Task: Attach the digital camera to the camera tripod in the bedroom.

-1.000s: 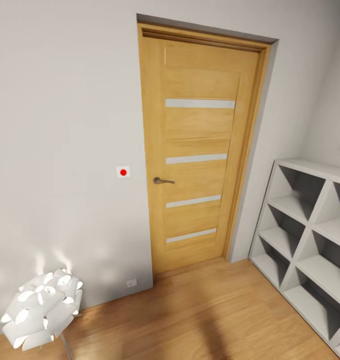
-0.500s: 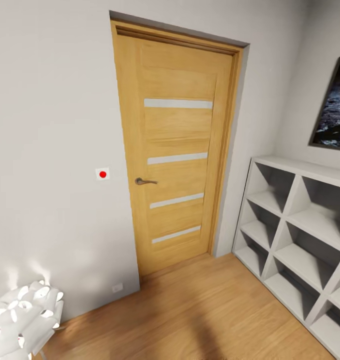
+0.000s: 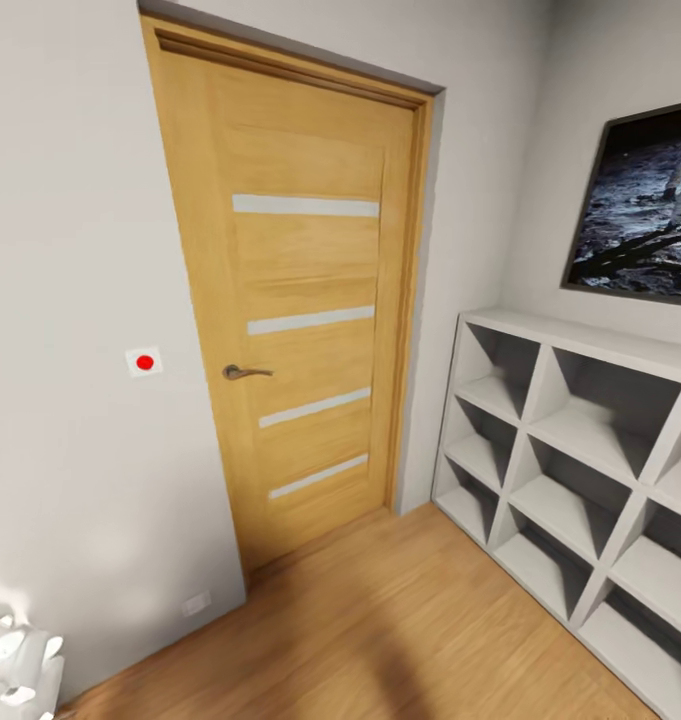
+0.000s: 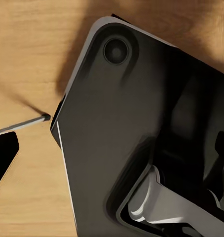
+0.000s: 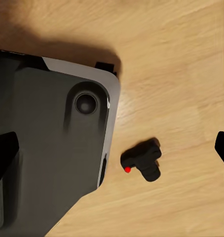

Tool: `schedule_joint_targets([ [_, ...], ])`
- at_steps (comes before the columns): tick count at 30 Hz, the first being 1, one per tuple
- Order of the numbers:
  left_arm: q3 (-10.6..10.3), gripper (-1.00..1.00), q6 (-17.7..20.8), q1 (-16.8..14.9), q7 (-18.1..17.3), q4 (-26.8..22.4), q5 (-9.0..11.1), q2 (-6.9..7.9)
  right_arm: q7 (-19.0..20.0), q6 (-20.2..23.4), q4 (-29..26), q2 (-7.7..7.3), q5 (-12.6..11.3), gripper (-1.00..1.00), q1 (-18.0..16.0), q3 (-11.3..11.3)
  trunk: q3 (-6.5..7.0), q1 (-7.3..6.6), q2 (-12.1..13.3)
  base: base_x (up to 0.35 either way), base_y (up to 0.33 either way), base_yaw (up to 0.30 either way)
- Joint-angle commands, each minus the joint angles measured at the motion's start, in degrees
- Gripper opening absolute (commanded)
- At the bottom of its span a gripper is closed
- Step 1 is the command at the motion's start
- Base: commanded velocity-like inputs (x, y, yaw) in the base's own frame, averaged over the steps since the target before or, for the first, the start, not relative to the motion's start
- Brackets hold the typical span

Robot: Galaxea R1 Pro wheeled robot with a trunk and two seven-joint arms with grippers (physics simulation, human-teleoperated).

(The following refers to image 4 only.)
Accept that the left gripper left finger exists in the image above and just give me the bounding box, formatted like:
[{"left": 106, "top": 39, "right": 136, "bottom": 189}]
[{"left": 0, "top": 131, "right": 19, "bottom": 180}]

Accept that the camera tripod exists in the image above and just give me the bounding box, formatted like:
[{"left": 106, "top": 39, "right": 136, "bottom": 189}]
[{"left": 0, "top": 114, "right": 51, "bottom": 135}]

